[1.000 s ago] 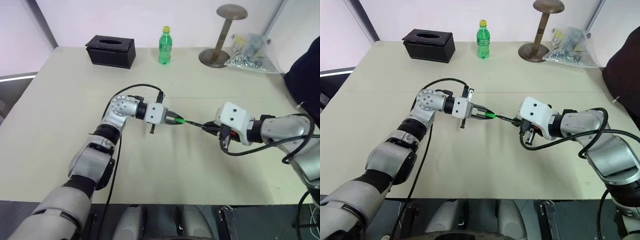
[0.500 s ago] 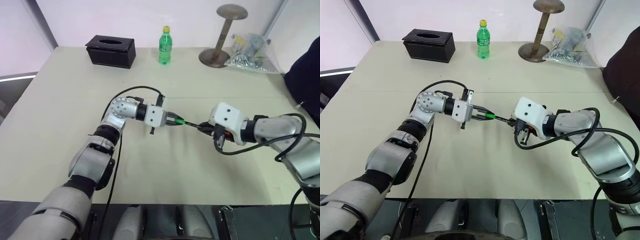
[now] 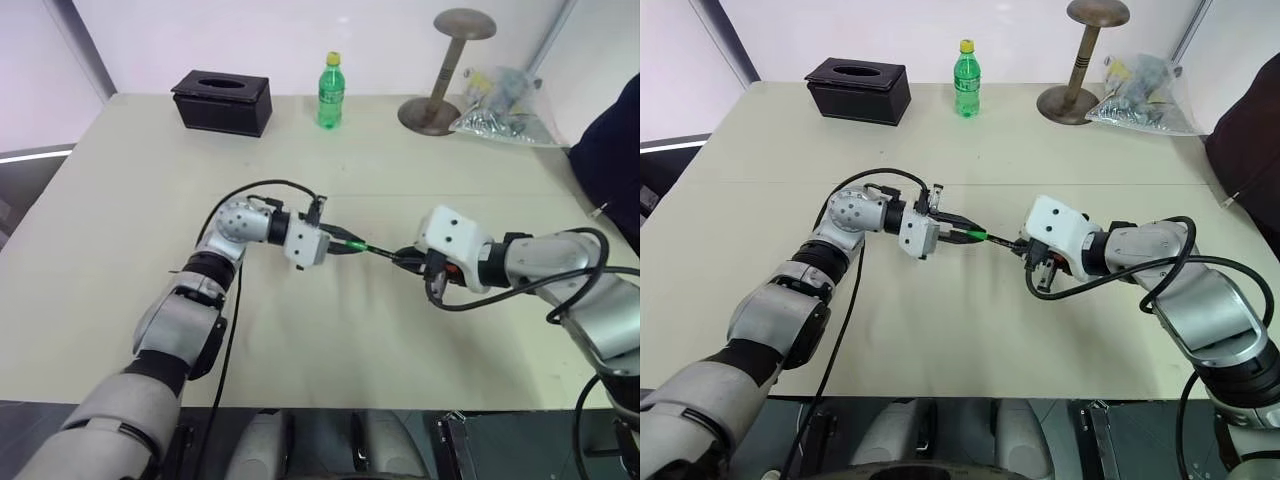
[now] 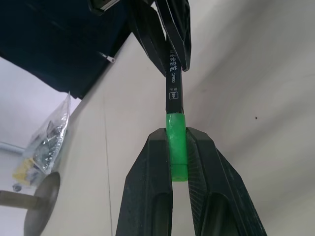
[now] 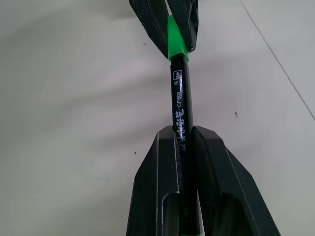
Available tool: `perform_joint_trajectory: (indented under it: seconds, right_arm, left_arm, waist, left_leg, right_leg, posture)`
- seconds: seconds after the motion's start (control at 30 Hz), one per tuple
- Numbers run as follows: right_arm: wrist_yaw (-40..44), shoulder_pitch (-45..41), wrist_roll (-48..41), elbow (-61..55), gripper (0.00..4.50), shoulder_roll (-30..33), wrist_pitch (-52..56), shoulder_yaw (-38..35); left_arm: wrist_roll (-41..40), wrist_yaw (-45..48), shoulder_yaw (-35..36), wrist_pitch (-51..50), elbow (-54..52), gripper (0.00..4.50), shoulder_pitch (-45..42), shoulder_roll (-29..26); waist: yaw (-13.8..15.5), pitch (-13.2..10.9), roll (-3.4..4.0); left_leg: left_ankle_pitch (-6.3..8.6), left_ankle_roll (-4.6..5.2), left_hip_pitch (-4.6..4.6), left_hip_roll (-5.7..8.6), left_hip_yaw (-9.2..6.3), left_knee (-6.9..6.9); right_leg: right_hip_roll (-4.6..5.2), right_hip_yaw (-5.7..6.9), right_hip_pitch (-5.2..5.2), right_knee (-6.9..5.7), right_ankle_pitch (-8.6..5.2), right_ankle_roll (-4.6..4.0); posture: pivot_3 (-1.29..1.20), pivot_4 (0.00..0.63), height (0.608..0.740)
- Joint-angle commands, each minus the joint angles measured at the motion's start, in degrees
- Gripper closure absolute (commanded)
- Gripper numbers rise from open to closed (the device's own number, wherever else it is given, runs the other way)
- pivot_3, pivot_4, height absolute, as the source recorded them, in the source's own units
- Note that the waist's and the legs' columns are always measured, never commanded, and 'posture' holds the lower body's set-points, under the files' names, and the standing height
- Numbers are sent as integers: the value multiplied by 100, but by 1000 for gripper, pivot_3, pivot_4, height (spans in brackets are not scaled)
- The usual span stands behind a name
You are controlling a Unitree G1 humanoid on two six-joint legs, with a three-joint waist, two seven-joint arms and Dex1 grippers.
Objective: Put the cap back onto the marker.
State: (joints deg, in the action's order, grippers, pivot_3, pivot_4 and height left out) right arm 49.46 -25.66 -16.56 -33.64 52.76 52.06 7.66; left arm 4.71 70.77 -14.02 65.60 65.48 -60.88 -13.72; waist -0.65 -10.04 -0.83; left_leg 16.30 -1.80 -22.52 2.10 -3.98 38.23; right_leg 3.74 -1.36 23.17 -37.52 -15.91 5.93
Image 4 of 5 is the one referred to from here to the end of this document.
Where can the round metal stand base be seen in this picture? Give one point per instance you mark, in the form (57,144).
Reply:
(43,196)

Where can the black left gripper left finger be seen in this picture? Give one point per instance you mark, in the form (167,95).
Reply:
(145,186)

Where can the grey metal stand pole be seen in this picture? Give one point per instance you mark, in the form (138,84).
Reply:
(17,199)

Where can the grey metal bolt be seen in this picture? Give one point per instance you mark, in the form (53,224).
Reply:
(11,148)

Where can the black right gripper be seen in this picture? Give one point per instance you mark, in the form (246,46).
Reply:
(108,6)

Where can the clear plastic bag of hardware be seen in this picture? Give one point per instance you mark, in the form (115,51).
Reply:
(50,140)

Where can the green marker cap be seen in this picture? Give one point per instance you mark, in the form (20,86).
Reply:
(176,140)

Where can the black marker with white print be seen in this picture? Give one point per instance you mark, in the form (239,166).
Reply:
(173,83)

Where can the black fabric bag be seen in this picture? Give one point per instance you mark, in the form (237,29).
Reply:
(61,49)

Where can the silver zipper pull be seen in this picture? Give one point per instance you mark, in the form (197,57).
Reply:
(108,58)

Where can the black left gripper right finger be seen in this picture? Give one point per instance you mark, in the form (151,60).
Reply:
(221,196)

